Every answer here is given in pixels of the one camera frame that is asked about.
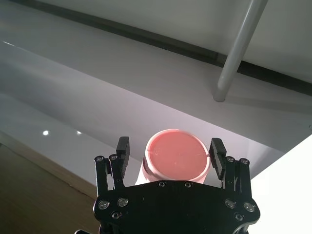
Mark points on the pink plastic cup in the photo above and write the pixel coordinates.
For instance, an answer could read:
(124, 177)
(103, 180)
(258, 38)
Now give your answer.
(178, 156)

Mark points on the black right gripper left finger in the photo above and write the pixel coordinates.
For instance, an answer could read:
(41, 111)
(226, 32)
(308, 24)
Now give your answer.
(122, 156)

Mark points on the grey railing bar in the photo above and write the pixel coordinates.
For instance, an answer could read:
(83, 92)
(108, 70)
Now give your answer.
(236, 48)

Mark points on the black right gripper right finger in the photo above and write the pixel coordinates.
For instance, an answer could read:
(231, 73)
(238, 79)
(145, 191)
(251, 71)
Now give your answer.
(218, 156)

